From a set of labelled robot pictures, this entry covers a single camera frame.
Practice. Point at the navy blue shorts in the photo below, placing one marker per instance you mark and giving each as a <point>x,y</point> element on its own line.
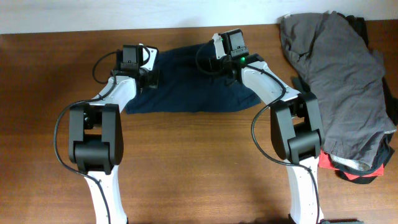
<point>183,88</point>

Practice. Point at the black garment under pile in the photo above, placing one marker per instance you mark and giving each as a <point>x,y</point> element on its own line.
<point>387,102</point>

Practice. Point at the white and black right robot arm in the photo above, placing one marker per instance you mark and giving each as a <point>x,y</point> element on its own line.
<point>296,129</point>

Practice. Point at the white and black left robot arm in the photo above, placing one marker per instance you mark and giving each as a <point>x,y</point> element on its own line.
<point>96,142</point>

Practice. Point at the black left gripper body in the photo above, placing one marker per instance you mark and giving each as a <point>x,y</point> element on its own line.
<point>150,77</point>

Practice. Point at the grey shorts on pile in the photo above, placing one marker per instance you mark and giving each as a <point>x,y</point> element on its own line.
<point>348,77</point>

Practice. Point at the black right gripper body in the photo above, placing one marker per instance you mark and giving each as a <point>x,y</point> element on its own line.
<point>219,66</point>

